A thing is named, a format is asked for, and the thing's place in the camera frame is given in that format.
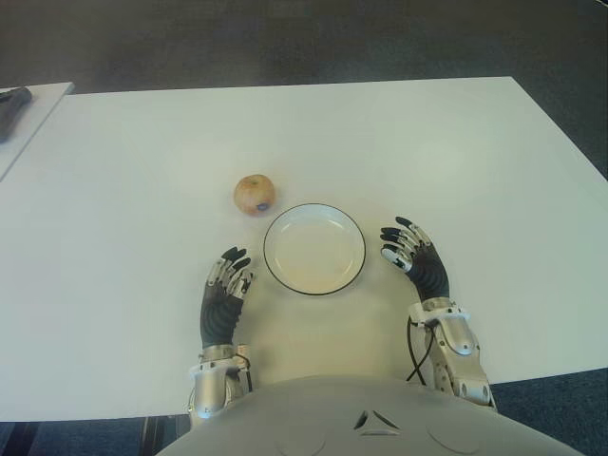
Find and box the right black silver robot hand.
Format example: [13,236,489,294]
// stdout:
[378,216,451,303]

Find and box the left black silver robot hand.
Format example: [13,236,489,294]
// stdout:
[199,245,256,351]

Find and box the yellow-red apple with sticker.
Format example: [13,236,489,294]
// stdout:
[233,174,278,218]

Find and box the white plate with black rim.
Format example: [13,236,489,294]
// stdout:
[263,202,368,297]

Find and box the grey robot torso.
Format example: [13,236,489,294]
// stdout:
[156,371,608,456]

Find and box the black device on side table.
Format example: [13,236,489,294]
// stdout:
[0,86,33,143]

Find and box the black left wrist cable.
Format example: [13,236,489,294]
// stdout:
[234,345,254,396]

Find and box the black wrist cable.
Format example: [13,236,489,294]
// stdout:
[405,314,439,385]
[234,345,254,396]

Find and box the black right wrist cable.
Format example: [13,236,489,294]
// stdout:
[405,314,439,385]

